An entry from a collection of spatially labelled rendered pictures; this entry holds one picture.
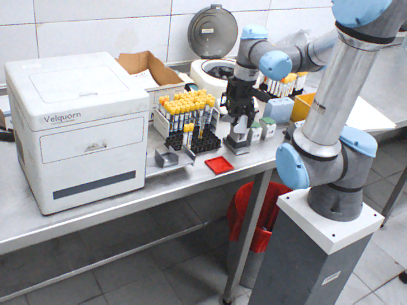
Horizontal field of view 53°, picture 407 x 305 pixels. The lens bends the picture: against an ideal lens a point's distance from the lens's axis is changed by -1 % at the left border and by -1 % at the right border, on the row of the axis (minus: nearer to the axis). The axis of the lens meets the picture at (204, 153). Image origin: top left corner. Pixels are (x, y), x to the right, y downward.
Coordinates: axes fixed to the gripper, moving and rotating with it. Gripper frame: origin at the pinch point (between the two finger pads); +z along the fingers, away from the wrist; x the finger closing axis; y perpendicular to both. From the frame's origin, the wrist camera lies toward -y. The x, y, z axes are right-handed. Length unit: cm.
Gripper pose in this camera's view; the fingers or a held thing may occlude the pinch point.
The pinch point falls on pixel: (238, 131)
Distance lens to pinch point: 135.8
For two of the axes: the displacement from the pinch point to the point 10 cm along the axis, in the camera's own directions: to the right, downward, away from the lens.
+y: -8.5, 2.0, -4.8
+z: -1.4, 8.1, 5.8
